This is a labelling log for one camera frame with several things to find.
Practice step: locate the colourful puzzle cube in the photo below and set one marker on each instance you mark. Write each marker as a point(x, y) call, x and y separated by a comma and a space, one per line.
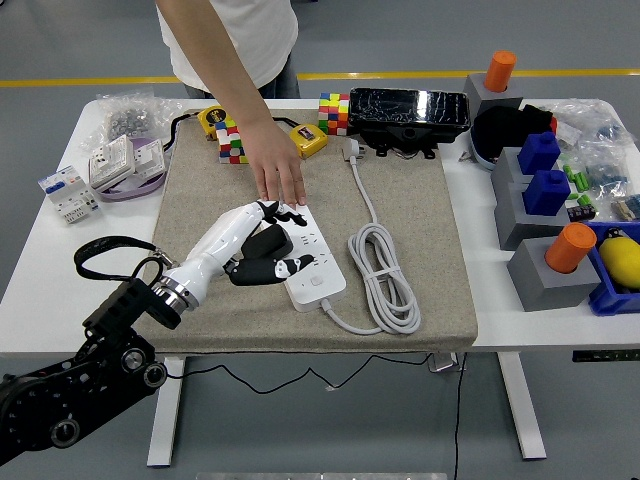
point(230, 150)
point(334, 115)

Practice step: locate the grey-brown mat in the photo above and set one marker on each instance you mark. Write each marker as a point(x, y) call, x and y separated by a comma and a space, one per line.
point(240, 320)

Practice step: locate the clear bag of brown parts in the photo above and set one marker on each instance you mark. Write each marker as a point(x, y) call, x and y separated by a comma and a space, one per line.
point(627, 207)

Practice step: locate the orange cylinder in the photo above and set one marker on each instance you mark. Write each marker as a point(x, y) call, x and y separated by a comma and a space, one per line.
point(500, 70)
point(570, 247)

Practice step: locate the black power adapter plug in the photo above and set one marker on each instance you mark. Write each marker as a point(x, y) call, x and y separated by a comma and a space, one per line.
point(270, 242)

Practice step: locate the white wall socket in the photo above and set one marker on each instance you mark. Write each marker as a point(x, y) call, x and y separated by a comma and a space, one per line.
point(110, 162)

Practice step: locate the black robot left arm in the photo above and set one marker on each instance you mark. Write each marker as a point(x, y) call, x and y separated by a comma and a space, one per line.
point(60, 395)

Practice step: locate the person's right hand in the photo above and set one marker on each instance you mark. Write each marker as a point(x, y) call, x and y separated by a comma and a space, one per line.
point(277, 160)

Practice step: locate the white wall switch panel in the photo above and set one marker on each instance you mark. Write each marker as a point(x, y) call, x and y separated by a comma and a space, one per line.
point(149, 157)

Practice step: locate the yellow tape measure black face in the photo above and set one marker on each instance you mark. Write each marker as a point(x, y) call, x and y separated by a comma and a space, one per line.
point(210, 117)

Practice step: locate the yellow toy fruit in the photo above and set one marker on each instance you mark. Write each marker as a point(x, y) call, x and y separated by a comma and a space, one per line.
point(620, 260)

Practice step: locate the black table control panel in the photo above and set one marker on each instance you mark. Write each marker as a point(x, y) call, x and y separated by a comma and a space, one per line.
point(605, 356)

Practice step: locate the dark small electronic component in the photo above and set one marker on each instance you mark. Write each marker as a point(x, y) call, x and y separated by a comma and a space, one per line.
point(582, 210)

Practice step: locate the grey block with hole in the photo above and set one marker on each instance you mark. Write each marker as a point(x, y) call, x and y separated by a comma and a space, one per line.
point(540, 290)
point(505, 172)
point(515, 220)
point(477, 92)

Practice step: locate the clear bag of small parts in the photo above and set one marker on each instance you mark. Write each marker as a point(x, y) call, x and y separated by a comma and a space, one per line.
point(590, 120)

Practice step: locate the person's right forearm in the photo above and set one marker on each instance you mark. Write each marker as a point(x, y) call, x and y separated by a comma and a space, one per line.
point(215, 65)

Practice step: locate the person's torso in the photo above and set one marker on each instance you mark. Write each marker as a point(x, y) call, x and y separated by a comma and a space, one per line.
point(255, 35)

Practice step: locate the small metal clip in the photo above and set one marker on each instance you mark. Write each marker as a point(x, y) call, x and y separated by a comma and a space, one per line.
point(467, 156)

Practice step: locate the blue plastic bin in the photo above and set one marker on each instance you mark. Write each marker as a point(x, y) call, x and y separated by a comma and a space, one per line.
point(610, 302)

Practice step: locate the green plastic peg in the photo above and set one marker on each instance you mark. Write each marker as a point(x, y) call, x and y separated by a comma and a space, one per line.
point(584, 186)
point(579, 179)
point(568, 173)

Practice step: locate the black device cracked screen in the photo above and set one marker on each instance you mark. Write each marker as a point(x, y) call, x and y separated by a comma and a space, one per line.
point(410, 107)

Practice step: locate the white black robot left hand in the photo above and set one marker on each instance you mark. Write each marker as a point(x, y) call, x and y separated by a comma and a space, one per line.
point(215, 245)

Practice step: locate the blue square peg block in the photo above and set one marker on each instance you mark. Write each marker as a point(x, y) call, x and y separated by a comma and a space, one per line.
point(539, 152)
point(547, 192)

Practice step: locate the yellow tape measure clear window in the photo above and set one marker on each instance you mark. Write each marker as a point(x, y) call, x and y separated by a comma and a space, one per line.
point(310, 140)

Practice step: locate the white blue round device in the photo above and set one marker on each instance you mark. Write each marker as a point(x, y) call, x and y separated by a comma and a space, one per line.
point(482, 160)

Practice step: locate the black cap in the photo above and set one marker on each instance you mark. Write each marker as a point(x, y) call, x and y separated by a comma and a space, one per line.
point(500, 130)

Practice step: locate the clear bag of metal nuts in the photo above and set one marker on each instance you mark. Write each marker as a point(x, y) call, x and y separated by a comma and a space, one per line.
point(127, 120)

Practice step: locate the white circuit breaker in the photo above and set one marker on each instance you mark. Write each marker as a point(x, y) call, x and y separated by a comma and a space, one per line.
point(65, 192)

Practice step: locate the white power strip board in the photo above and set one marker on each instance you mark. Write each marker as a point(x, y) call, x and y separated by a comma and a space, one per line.
point(320, 297)

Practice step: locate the purple tape roll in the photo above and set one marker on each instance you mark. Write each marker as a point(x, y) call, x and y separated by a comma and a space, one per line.
point(132, 192)

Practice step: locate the silver metal bracket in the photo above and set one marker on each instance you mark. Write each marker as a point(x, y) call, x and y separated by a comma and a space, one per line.
point(445, 362)

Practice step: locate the clear bag of blue parts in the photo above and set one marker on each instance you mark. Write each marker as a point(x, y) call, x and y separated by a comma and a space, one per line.
point(607, 175)

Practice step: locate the white table leg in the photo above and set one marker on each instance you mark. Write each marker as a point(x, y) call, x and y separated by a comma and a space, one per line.
point(167, 410)
point(522, 410)

